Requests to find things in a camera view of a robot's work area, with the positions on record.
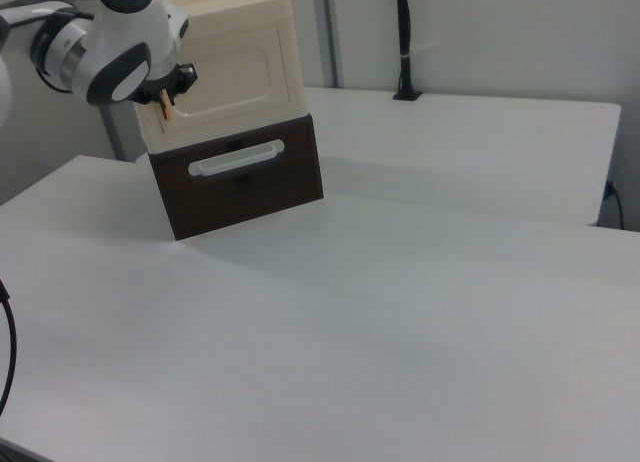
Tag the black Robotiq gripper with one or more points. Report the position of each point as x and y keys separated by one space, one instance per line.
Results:
x=170 y=82

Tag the cream cabinet door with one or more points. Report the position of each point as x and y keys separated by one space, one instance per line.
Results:
x=225 y=82

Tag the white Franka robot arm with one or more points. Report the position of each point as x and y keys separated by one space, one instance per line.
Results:
x=110 y=42

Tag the cream plastic cabinet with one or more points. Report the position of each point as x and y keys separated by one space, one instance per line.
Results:
x=240 y=9

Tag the dark brown wooden drawer box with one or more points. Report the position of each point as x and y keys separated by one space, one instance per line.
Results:
x=240 y=202

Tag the grey metal frame post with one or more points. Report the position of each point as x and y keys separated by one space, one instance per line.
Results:
x=330 y=32
x=114 y=132

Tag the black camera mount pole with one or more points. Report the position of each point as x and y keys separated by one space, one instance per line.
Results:
x=404 y=32

